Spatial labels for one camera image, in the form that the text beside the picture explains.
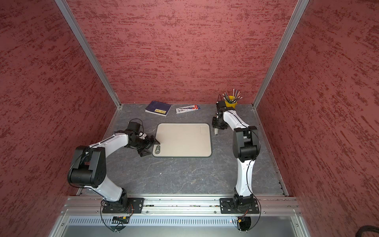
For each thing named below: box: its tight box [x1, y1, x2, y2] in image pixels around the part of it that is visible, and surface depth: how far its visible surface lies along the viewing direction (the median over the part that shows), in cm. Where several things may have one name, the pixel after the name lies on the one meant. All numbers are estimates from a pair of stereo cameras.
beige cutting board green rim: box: [151, 122, 213, 158], surface depth 100 cm
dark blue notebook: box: [144, 100, 173, 117], surface depth 120 cm
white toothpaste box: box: [175, 104, 201, 115], surface depth 120 cm
